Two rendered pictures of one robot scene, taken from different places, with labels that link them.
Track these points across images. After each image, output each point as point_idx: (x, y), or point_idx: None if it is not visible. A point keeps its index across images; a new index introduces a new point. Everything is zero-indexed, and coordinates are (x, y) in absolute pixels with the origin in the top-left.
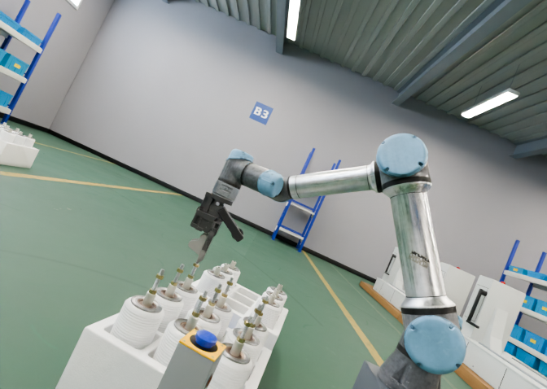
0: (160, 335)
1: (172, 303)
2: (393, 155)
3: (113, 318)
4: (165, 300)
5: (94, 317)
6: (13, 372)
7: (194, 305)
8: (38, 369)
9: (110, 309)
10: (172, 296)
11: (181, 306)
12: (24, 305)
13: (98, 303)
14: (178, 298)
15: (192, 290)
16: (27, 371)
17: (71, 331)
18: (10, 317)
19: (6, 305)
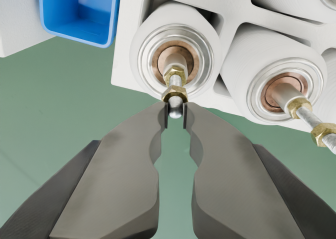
0: (325, 47)
1: (326, 71)
2: None
3: (302, 124)
4: (322, 90)
5: (124, 119)
6: (258, 130)
7: None
8: (246, 119)
9: (86, 113)
10: (289, 83)
11: (308, 46)
12: (160, 168)
13: (87, 128)
14: (293, 68)
15: (179, 42)
16: (253, 123)
17: (170, 124)
18: (186, 164)
19: (171, 175)
